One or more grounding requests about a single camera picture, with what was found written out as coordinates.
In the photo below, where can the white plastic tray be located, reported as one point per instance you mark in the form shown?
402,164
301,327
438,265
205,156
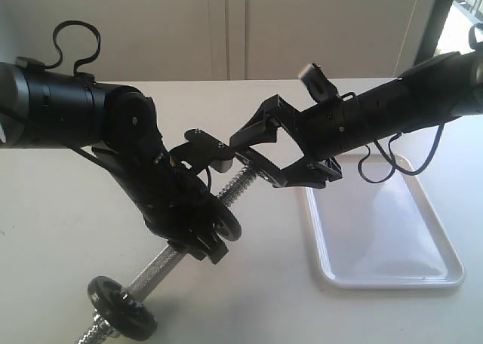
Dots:
381,235

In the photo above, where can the dark grey weight plate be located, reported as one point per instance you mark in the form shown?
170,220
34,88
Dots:
262,166

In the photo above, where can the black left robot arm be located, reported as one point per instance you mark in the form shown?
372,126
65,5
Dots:
116,127

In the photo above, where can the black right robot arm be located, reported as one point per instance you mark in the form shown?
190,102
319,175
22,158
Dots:
432,93

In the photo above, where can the black weight plate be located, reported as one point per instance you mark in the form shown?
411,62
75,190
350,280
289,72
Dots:
225,223
119,306

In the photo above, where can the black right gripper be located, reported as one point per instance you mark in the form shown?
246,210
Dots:
321,132

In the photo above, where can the dark window frame post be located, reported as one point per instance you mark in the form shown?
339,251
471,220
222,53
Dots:
433,29

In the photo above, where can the chrome threaded dumbbell bar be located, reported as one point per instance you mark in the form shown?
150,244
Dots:
157,270

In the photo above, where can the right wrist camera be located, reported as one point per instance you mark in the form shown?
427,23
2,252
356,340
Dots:
317,84

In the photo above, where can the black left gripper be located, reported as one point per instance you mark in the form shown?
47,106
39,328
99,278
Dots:
175,203

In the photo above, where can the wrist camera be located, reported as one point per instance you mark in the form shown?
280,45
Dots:
317,84
201,150

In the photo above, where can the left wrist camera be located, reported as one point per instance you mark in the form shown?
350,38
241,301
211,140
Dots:
201,150

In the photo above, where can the chrome star collar nut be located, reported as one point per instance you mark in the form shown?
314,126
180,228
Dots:
103,324

